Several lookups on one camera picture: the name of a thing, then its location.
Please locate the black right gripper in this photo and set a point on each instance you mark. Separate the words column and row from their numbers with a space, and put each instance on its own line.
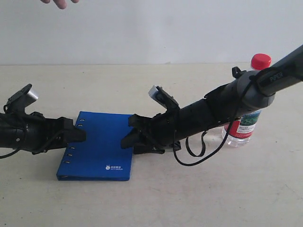
column 151, row 135

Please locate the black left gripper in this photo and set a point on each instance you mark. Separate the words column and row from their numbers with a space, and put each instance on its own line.
column 37, row 134

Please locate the blue ring binder notebook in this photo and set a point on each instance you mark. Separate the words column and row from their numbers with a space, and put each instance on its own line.
column 99, row 157

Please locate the clear plastic water bottle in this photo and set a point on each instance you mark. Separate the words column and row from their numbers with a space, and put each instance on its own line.
column 242, row 129

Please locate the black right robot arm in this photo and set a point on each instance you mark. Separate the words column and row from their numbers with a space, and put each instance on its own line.
column 250, row 91

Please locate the person's bare hand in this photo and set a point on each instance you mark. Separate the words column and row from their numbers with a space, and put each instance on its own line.
column 61, row 4

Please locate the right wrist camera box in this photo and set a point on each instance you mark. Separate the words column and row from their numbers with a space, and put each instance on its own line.
column 167, row 101

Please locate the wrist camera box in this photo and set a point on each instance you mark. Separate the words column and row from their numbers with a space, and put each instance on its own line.
column 21, row 99
column 167, row 101

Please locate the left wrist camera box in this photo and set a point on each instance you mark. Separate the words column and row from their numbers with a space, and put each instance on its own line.
column 21, row 99

